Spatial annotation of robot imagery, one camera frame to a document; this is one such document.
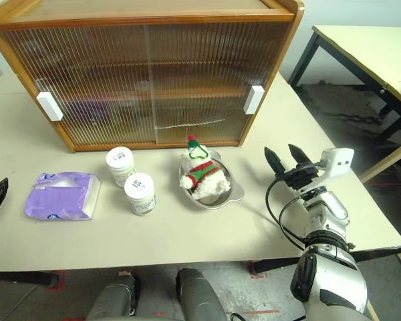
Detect stainless steel dish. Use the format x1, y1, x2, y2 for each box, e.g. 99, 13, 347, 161
178, 149, 247, 211

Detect light wooden beam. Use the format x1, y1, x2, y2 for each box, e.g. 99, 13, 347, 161
360, 136, 401, 184

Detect cream side table black legs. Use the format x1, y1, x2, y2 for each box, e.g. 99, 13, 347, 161
287, 23, 401, 144

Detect white lidded jar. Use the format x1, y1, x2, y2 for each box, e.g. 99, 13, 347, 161
124, 172, 157, 217
106, 146, 136, 189

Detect black metal table leg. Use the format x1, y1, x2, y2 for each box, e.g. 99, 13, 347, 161
0, 271, 59, 288
253, 246, 401, 274

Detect grey rounded robot leg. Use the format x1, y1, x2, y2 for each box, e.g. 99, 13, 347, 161
175, 267, 228, 321
86, 270, 141, 321

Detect purple tissue pack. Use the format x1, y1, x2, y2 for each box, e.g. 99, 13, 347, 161
23, 171, 102, 221

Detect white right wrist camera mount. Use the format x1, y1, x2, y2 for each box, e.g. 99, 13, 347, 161
315, 146, 355, 178

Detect ribbed clear sliding door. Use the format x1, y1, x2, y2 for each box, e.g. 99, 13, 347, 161
0, 25, 158, 147
148, 21, 293, 145

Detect white plush toy red sweater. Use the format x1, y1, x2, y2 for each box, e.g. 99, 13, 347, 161
178, 134, 234, 201

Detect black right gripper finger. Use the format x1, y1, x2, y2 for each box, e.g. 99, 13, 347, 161
264, 146, 287, 177
287, 144, 313, 167

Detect white door handle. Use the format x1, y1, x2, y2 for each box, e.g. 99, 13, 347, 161
36, 92, 63, 120
243, 85, 265, 115

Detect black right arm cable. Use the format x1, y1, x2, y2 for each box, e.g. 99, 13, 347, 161
265, 160, 325, 250

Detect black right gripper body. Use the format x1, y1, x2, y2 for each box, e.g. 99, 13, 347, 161
280, 163, 321, 192

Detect wooden cabinet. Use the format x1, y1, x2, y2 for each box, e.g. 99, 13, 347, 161
0, 0, 305, 153

